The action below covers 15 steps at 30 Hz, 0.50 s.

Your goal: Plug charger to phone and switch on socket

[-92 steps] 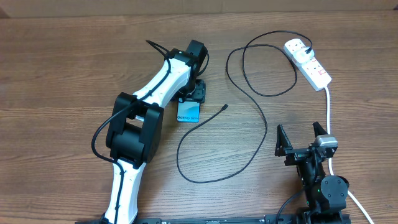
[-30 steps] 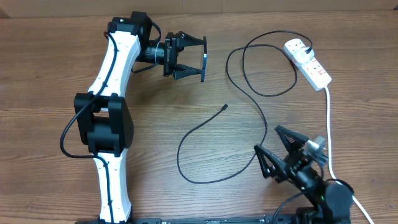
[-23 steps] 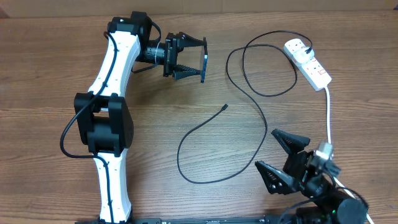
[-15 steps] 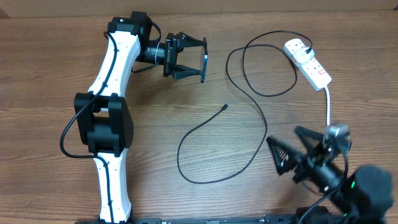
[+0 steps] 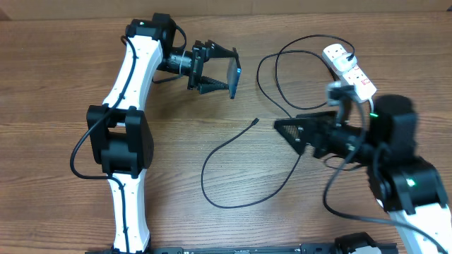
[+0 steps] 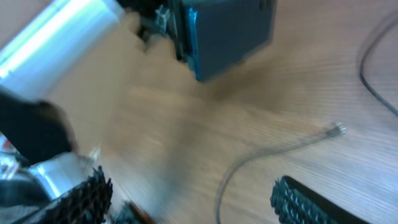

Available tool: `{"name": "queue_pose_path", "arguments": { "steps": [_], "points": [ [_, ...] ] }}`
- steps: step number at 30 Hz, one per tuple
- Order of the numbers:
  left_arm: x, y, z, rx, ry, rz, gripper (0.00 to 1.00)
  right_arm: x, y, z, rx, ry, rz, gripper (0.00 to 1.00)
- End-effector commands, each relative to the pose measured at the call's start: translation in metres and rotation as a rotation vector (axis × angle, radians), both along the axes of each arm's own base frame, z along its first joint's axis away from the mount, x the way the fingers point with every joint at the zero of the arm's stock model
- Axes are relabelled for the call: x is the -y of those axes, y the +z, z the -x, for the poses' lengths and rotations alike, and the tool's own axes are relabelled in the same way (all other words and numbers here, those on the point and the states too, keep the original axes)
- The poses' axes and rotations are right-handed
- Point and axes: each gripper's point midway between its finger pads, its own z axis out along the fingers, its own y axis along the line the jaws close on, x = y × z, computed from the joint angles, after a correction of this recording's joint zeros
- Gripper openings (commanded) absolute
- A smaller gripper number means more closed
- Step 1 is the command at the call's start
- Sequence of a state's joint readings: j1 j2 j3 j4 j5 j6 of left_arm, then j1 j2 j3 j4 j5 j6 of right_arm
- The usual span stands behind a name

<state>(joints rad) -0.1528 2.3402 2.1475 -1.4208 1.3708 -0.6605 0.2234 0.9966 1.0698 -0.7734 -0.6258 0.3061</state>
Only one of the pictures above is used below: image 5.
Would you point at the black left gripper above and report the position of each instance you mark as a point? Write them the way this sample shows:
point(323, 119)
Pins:
point(206, 84)

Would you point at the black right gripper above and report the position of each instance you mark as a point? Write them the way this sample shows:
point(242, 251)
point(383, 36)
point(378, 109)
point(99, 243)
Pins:
point(318, 128)

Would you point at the blue Samsung Galaxy smartphone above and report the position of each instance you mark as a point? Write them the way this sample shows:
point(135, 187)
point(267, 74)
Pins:
point(233, 76)

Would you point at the white power strip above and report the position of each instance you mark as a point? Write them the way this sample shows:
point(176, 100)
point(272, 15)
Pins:
point(364, 88)

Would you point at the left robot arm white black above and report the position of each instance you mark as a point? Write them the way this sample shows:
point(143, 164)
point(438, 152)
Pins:
point(120, 136)

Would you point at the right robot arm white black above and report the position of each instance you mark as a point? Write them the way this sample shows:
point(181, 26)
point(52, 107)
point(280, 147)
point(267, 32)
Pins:
point(408, 187)

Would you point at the white USB charger plug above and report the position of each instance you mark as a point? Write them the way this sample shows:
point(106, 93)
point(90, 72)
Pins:
point(345, 62)

